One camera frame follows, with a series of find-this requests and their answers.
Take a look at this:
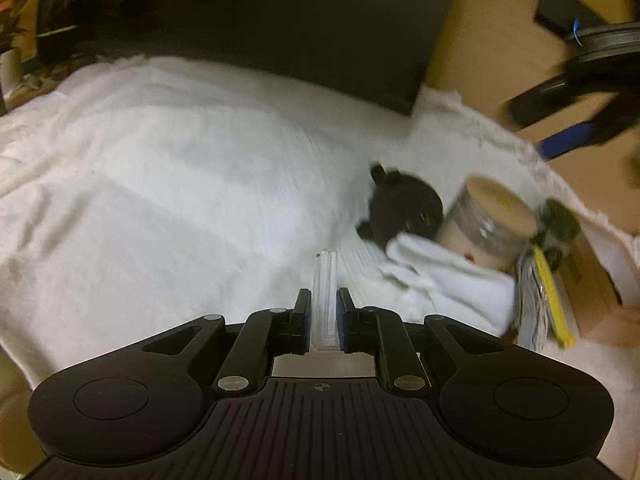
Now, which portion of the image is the clear plastic bracket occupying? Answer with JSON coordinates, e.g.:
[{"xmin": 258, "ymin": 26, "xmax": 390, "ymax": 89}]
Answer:
[{"xmin": 311, "ymin": 249, "xmax": 339, "ymax": 352}]

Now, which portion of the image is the black plush toy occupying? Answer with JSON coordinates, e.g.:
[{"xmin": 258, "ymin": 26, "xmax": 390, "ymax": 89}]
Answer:
[{"xmin": 356, "ymin": 164, "xmax": 445, "ymax": 252}]

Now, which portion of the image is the cardboard box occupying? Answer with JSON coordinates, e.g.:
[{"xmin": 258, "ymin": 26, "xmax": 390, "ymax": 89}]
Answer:
[{"xmin": 515, "ymin": 230, "xmax": 627, "ymax": 347}]

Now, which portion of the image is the potted plant in white pot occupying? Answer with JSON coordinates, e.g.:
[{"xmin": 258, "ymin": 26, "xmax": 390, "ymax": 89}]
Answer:
[{"xmin": 0, "ymin": 0, "xmax": 32, "ymax": 98}]

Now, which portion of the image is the dark standing object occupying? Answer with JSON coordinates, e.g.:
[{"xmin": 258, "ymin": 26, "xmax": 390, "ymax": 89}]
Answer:
[{"xmin": 36, "ymin": 0, "xmax": 82, "ymax": 63}]

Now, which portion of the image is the dark green plush toy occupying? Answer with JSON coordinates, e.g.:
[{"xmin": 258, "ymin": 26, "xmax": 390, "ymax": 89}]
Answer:
[{"xmin": 537, "ymin": 199, "xmax": 582, "ymax": 263}]

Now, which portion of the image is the black flat panel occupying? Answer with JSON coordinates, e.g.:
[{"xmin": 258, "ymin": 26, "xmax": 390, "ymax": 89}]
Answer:
[{"xmin": 534, "ymin": 0, "xmax": 603, "ymax": 42}]

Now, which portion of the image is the yellow rimmed sponge pad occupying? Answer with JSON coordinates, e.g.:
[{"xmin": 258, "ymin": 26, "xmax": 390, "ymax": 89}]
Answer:
[{"xmin": 531, "ymin": 245, "xmax": 577, "ymax": 351}]

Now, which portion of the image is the large dark cabinet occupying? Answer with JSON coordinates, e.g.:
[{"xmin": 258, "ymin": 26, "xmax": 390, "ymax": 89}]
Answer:
[{"xmin": 80, "ymin": 0, "xmax": 463, "ymax": 117}]

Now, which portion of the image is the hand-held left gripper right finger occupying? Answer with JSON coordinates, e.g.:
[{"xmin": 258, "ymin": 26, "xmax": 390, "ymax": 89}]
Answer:
[{"xmin": 336, "ymin": 287, "xmax": 507, "ymax": 392}]

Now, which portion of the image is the tape roll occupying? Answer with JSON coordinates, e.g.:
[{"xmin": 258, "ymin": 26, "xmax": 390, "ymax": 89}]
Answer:
[{"xmin": 432, "ymin": 175, "xmax": 539, "ymax": 274}]

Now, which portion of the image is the folded white towel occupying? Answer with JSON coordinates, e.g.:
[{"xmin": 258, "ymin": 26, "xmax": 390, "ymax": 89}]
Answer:
[{"xmin": 379, "ymin": 232, "xmax": 519, "ymax": 337}]

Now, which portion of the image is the grey white packet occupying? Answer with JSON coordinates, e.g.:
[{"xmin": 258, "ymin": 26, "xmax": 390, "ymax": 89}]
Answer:
[{"xmin": 514, "ymin": 250, "xmax": 552, "ymax": 352}]

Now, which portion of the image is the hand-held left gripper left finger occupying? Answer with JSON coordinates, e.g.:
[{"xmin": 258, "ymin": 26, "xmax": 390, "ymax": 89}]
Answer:
[{"xmin": 141, "ymin": 288, "xmax": 312, "ymax": 395}]

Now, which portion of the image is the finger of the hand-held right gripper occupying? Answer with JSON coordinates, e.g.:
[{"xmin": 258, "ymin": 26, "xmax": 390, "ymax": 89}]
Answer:
[
  {"xmin": 535, "ymin": 110, "xmax": 608, "ymax": 162},
  {"xmin": 502, "ymin": 72, "xmax": 601, "ymax": 128}
]

